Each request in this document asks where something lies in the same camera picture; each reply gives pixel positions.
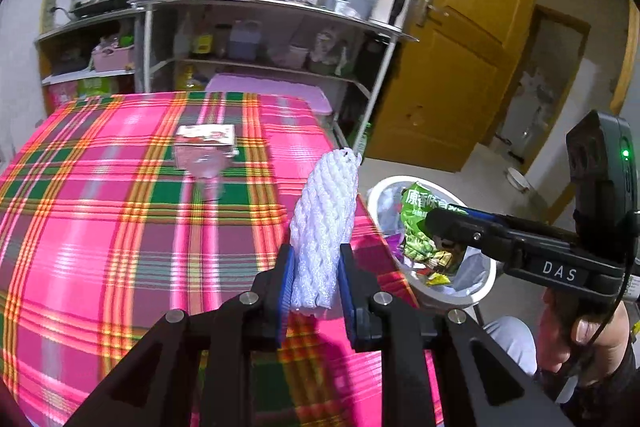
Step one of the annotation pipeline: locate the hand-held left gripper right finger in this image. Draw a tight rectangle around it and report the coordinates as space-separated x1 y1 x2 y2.
339 243 573 427

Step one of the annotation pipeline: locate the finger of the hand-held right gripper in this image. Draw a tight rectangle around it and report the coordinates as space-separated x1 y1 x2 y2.
462 208 506 227
425 206 506 265

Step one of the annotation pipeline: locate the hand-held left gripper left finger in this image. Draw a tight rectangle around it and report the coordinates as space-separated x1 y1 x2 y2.
65 243 296 427

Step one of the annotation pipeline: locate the green snack bag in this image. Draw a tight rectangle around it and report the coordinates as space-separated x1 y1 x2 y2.
400 181 468 278

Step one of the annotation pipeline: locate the white foam fruit net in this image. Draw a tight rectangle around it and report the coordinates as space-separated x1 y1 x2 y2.
287 147 365 320

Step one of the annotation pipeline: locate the white round trash bin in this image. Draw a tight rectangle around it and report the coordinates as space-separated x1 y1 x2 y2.
367 176 498 310

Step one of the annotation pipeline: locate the person's right forearm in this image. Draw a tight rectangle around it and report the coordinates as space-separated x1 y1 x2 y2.
535 347 640 427

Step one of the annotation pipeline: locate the person's right hand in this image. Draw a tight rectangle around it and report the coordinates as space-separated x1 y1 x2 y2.
540 289 632 388

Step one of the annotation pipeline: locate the white floor bowl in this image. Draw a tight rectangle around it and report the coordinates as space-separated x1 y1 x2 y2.
504 167 531 194

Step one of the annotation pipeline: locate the clear plastic bin liner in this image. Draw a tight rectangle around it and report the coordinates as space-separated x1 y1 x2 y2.
367 177 496 298

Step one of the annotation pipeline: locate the person's grey trouser leg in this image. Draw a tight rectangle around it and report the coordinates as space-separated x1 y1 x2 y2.
482 316 541 378

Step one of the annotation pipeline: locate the white appliance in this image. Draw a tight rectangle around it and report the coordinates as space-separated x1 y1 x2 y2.
500 67 556 158

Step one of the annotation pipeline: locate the clear plastic cup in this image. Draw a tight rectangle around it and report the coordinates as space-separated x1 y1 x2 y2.
187 154 226 202

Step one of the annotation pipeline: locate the green plastic bottle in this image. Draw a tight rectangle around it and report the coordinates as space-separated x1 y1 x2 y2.
352 122 373 162

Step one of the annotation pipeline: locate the pink plaid tablecloth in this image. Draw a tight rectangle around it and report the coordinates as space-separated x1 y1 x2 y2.
0 91 446 427

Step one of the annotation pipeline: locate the yellow wooden door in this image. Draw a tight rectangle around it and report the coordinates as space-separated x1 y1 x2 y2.
365 0 543 172

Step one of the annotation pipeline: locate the pink lidded storage box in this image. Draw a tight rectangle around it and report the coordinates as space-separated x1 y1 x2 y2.
205 73 333 118

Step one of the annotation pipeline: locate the translucent plastic tub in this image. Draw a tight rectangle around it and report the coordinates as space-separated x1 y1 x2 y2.
272 42 311 68

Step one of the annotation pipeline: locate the yellow cooking oil bottle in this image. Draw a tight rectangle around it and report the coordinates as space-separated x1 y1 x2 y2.
175 63 206 92

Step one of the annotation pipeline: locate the white plastic bag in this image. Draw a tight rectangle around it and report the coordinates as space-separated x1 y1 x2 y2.
310 29 351 75

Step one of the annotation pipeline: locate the white thermos flask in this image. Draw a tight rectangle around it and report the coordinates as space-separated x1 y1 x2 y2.
370 0 401 25

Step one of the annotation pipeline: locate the blue plastic jug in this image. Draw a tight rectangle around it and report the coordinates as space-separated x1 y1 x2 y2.
229 21 263 60

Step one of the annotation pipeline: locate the yellow labelled bottle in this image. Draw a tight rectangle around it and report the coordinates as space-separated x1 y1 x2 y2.
191 19 213 58

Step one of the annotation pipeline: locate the green cardboard box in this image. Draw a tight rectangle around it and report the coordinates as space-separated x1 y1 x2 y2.
75 77 121 98

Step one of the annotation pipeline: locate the white metal shelf rack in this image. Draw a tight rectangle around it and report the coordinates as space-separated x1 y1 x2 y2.
127 0 421 158

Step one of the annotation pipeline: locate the pink plastic basket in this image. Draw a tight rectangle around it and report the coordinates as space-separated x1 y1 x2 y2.
91 44 137 72

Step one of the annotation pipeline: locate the black induction cooker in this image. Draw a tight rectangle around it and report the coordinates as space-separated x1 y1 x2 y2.
67 0 153 20

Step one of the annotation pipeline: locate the low wooden shelf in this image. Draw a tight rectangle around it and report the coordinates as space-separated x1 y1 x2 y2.
34 9 148 118

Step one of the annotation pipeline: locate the brass door handle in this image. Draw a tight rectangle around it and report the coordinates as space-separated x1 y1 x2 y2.
416 0 463 28

